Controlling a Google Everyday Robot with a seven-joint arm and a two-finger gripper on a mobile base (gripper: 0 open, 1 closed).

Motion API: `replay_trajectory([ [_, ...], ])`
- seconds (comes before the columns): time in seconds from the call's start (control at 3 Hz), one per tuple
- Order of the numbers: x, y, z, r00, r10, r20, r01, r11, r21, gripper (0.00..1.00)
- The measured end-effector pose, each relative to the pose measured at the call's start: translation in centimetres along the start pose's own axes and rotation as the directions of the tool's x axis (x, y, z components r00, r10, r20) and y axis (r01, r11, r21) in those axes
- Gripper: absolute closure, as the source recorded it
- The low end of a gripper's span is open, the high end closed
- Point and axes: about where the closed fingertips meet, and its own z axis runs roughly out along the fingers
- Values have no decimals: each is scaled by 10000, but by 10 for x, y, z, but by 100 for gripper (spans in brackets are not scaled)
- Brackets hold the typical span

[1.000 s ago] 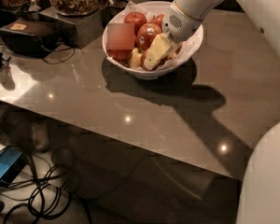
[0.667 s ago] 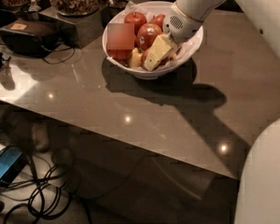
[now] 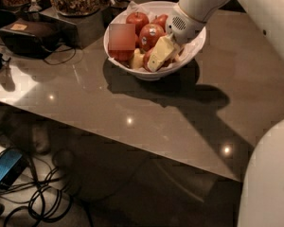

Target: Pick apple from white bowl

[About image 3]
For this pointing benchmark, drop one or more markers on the white paper liner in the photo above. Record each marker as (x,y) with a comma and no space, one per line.
(194,46)

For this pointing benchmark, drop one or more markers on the black VR headset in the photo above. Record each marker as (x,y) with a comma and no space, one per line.
(30,39)

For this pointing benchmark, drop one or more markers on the dark square pedestal block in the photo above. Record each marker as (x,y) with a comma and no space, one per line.
(77,32)

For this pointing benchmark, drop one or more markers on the metal scoop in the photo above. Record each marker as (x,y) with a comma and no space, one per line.
(34,6)

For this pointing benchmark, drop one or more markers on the white bowl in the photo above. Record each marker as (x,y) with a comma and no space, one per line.
(154,74)

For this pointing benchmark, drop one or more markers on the blue electronic box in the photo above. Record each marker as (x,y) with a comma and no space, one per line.
(11,167)

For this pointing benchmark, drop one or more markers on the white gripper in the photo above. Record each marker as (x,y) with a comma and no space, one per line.
(184,27)

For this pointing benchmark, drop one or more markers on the yellow green apple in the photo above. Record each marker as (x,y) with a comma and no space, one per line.
(136,60)

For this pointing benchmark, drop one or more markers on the red apple center with sticker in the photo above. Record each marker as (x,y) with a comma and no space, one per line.
(149,35)

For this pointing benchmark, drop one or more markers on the dark container with scoop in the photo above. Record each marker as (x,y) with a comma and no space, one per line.
(111,8)

